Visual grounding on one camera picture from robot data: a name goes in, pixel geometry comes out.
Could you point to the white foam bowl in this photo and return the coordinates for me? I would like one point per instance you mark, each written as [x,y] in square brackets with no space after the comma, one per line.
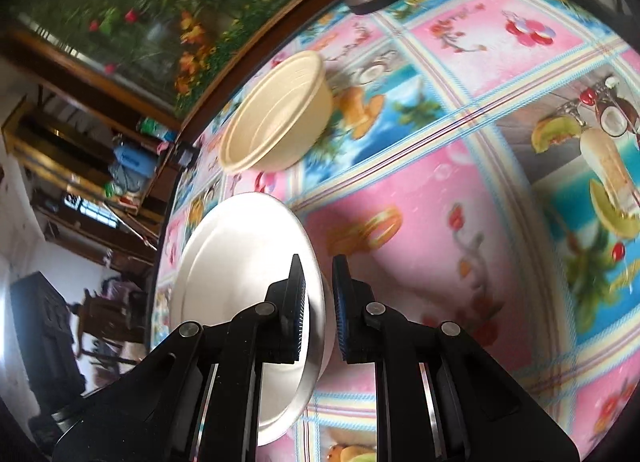
[241,247]

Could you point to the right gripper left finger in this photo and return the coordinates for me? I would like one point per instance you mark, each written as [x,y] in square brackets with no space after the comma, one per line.
[197,396]

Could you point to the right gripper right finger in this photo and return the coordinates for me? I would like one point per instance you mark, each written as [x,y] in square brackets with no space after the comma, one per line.
[439,395]

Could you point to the wooden cabinet counter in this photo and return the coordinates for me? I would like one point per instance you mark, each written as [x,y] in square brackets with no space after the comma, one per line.
[62,156]

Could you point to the colourful patterned tablecloth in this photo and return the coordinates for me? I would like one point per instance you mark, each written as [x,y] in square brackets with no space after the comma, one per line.
[481,165]

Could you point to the small beige bowl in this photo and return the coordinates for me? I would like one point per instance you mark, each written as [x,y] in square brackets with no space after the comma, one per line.
[280,119]

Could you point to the blue water jug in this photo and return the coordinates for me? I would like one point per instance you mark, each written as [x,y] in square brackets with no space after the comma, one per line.
[138,160]

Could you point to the floral aquarium backdrop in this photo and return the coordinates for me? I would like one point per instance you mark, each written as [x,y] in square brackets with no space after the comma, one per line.
[169,51]

